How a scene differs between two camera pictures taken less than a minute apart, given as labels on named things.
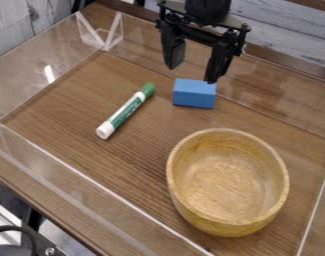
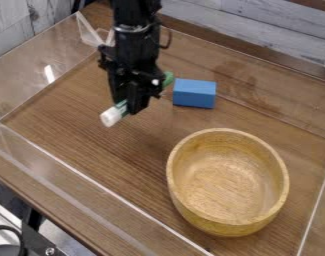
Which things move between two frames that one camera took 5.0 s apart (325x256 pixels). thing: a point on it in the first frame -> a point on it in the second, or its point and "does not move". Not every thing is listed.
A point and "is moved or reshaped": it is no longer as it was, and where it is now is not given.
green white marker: (103, 131) is moved or reshaped
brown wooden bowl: (227, 181) does not move
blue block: (194, 93) does not move
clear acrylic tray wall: (213, 165) does not move
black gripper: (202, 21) -> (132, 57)
